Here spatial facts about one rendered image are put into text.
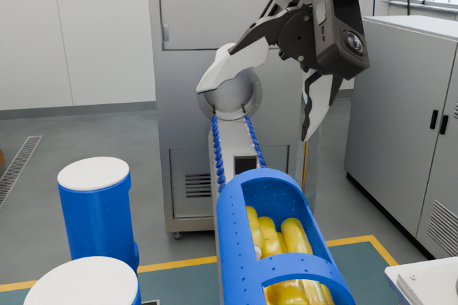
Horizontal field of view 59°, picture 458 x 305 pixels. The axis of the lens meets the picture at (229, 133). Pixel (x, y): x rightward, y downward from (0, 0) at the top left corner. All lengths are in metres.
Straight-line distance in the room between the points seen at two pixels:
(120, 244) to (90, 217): 0.19
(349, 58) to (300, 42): 0.08
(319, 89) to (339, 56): 0.11
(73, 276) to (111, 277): 0.10
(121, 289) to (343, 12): 0.92
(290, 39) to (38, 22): 5.08
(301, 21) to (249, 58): 0.06
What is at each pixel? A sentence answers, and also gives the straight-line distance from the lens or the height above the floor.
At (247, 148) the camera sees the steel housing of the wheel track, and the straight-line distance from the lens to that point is 2.11.
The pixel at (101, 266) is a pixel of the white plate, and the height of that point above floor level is 1.04.
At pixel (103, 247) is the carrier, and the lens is 1.76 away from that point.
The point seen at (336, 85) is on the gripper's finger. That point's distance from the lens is 0.47.
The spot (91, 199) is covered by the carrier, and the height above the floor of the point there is 0.99.
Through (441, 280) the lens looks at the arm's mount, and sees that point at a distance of 1.04.
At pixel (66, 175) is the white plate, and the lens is 1.74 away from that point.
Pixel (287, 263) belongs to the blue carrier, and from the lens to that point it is 0.89.
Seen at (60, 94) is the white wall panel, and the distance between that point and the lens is 5.58.
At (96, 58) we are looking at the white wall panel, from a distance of 5.40.
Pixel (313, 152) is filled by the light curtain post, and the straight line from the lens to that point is 1.88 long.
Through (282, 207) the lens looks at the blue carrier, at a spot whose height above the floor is 1.09.
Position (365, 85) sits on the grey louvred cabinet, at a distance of 3.42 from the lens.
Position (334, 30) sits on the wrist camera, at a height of 1.75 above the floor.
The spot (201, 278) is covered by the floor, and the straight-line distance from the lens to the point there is 2.69.
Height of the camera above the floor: 1.80
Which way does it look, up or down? 22 degrees down
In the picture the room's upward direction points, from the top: straight up
